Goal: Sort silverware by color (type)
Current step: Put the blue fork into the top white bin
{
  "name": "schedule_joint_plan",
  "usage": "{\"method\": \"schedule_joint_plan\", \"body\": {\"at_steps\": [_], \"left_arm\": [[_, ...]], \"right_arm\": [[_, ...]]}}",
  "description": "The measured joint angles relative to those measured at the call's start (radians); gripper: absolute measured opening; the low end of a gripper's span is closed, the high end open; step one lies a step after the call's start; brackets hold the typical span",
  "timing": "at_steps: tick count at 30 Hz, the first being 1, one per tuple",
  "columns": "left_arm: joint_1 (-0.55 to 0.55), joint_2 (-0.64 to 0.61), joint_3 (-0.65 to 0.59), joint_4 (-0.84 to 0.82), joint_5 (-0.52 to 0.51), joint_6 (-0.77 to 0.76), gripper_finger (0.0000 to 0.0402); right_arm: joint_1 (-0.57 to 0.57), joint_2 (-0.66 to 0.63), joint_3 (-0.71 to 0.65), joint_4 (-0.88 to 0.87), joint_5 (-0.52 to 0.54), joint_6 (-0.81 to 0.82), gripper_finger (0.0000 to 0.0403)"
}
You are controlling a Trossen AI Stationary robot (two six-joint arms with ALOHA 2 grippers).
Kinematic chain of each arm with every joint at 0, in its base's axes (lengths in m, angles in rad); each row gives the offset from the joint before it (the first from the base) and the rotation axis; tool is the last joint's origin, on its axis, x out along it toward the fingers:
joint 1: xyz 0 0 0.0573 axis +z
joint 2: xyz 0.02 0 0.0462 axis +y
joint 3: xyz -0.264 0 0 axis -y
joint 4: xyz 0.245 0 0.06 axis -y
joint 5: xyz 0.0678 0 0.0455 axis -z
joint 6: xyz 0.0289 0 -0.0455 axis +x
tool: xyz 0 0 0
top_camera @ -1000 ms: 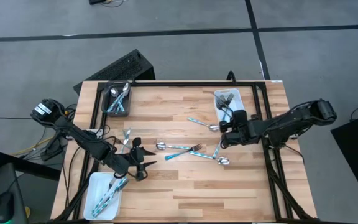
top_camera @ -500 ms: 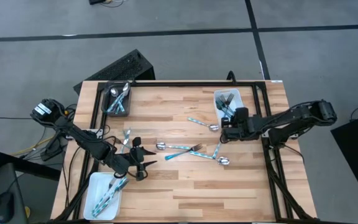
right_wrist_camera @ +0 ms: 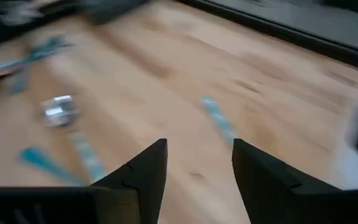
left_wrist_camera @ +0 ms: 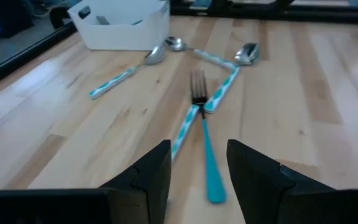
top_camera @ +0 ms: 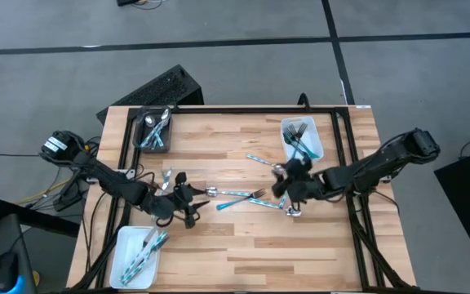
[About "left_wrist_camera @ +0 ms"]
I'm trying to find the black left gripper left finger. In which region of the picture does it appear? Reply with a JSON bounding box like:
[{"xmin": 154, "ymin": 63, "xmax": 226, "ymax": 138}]
[{"xmin": 99, "ymin": 139, "xmax": 173, "ymax": 224}]

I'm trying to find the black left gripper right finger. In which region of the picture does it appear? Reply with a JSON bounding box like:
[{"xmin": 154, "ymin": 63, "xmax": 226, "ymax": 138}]
[{"xmin": 226, "ymin": 138, "xmax": 337, "ymax": 224}]

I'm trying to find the black cable loop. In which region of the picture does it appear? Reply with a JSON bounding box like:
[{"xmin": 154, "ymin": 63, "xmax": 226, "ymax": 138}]
[{"xmin": 48, "ymin": 5, "xmax": 71, "ymax": 29}]

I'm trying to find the white bin with handle slot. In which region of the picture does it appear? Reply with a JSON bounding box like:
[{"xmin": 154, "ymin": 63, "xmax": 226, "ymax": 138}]
[{"xmin": 67, "ymin": 0, "xmax": 171, "ymax": 51}]

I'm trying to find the black fork with teal handle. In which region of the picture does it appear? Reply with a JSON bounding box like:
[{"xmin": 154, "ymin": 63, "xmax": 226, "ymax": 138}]
[{"xmin": 190, "ymin": 70, "xmax": 228, "ymax": 205}]

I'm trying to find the black box with blue lights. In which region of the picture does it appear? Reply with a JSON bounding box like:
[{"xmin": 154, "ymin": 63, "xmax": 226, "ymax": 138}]
[{"xmin": 0, "ymin": 0, "xmax": 35, "ymax": 40}]

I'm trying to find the spoon with patterned handle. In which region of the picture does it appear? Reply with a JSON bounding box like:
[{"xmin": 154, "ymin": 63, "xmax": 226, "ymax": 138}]
[
  {"xmin": 203, "ymin": 42, "xmax": 260, "ymax": 113},
  {"xmin": 163, "ymin": 36, "xmax": 241, "ymax": 71},
  {"xmin": 88, "ymin": 45, "xmax": 167, "ymax": 100}
]

